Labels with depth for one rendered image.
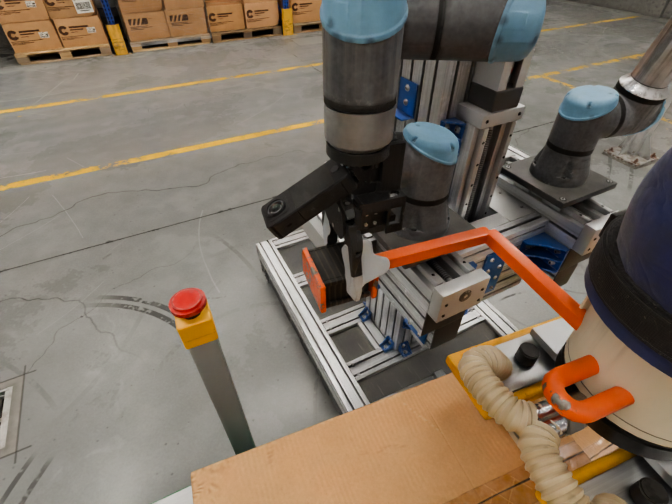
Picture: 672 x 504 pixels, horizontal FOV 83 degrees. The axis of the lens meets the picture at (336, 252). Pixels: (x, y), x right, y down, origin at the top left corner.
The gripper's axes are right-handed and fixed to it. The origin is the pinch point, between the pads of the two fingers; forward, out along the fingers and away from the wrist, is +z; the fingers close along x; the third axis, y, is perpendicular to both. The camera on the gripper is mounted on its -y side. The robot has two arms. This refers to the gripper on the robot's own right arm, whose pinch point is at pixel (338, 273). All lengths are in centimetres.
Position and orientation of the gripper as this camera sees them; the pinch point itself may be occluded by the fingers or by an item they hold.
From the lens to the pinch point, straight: 54.8
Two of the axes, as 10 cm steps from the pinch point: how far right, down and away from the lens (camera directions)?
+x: -3.5, -6.2, 7.0
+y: 9.4, -2.3, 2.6
